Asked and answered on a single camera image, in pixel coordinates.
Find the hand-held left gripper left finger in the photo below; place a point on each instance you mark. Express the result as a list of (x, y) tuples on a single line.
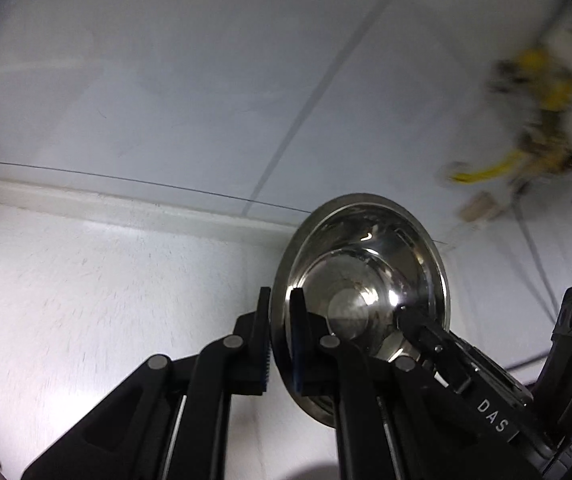
[(266, 365)]

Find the small steel bowl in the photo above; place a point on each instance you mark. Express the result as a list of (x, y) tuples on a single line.
[(366, 260)]

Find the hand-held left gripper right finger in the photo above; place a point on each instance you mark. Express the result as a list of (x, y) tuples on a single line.
[(297, 345)]

